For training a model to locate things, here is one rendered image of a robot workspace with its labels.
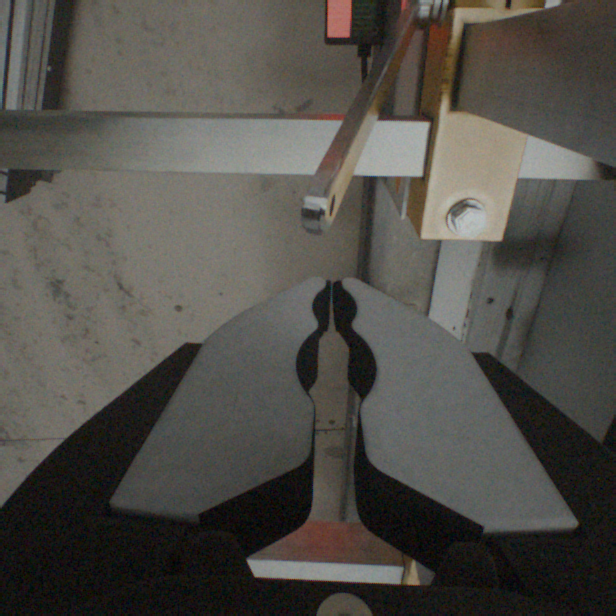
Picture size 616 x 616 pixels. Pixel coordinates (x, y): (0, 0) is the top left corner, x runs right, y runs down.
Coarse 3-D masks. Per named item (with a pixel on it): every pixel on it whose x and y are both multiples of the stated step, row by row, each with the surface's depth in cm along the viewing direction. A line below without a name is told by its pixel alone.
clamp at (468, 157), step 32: (448, 0) 21; (480, 0) 20; (512, 0) 20; (544, 0) 20; (448, 32) 21; (448, 64) 21; (448, 96) 22; (448, 128) 23; (480, 128) 22; (448, 160) 23; (480, 160) 23; (512, 160) 23; (416, 192) 27; (448, 192) 24; (480, 192) 24; (512, 192) 24; (416, 224) 26
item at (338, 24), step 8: (328, 0) 34; (336, 0) 34; (344, 0) 34; (328, 8) 34; (336, 8) 34; (344, 8) 34; (328, 16) 34; (336, 16) 34; (344, 16) 34; (328, 24) 35; (336, 24) 34; (344, 24) 34; (328, 32) 35; (336, 32) 35; (344, 32) 35
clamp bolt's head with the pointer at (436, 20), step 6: (402, 0) 22; (408, 0) 21; (438, 0) 21; (444, 0) 21; (402, 6) 22; (438, 6) 21; (444, 6) 21; (432, 12) 21; (438, 12) 22; (444, 12) 21; (432, 18) 22; (438, 18) 22; (432, 24) 22; (438, 24) 22
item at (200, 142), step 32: (0, 128) 24; (32, 128) 24; (64, 128) 24; (96, 128) 24; (128, 128) 24; (160, 128) 24; (192, 128) 24; (224, 128) 24; (256, 128) 24; (288, 128) 24; (320, 128) 24; (384, 128) 24; (416, 128) 24; (0, 160) 25; (32, 160) 25; (64, 160) 25; (96, 160) 25; (128, 160) 25; (160, 160) 25; (192, 160) 25; (224, 160) 25; (256, 160) 25; (288, 160) 25; (320, 160) 25; (384, 160) 24; (416, 160) 24; (544, 160) 24; (576, 160) 24
